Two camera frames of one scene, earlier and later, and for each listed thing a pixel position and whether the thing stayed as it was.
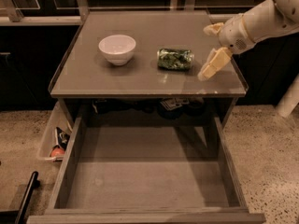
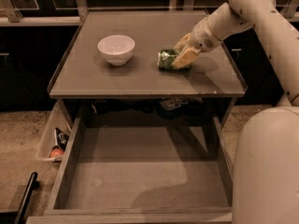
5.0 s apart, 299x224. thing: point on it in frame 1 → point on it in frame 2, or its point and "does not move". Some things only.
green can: (176, 59) does not move
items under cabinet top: (167, 108) does not move
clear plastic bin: (56, 135) does not move
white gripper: (234, 35) → (202, 37)
